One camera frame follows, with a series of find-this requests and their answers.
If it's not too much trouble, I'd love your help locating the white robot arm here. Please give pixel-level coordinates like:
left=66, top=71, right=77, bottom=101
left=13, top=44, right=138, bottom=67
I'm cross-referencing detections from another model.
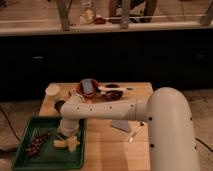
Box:
left=54, top=87, right=200, bottom=171

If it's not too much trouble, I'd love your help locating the grey triangular cloth piece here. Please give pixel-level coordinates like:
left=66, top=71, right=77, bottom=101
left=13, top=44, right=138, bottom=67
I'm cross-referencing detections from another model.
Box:
left=111, top=120, right=131, bottom=133

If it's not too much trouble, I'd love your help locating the dark small cup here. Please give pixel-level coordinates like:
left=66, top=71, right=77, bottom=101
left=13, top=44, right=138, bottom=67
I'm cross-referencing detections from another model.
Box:
left=54, top=100, right=65, bottom=112

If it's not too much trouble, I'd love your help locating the dark red grape bunch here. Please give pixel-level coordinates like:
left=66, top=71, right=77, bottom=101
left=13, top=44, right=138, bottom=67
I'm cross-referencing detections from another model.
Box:
left=25, top=131, right=52, bottom=156

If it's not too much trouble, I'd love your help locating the yellow banana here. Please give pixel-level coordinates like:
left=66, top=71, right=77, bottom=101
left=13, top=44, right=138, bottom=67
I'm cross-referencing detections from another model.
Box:
left=53, top=136, right=80, bottom=153

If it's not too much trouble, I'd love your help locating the green plastic tray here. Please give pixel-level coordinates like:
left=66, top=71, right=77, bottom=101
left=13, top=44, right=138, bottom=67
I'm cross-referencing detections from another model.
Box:
left=12, top=116, right=87, bottom=171

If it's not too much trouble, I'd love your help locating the dark red bowl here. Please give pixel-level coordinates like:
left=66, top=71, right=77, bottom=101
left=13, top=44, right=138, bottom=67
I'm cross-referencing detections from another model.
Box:
left=102, top=84, right=123, bottom=101

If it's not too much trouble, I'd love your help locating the blue sponge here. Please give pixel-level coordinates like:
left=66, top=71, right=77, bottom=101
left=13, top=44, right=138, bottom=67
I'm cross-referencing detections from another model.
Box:
left=82, top=79, right=93, bottom=94

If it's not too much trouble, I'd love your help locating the black cable right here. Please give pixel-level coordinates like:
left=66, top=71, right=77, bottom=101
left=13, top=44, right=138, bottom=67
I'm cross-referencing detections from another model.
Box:
left=195, top=137, right=213, bottom=154

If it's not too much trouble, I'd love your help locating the black cable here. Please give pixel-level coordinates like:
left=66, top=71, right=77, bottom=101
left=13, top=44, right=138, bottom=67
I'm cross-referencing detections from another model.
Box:
left=0, top=105, right=22, bottom=144
left=195, top=137, right=213, bottom=154

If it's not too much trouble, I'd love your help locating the brown rectangular block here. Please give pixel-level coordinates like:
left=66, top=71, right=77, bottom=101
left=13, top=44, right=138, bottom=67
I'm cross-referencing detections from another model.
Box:
left=69, top=89, right=78, bottom=96

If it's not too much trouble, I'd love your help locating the black cable left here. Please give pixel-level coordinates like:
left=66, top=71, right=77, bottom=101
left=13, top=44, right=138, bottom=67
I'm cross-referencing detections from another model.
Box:
left=0, top=105, right=22, bottom=144

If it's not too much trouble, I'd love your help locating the silver fork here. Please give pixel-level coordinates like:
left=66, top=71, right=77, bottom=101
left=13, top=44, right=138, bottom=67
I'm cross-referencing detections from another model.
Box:
left=128, top=122, right=145, bottom=143

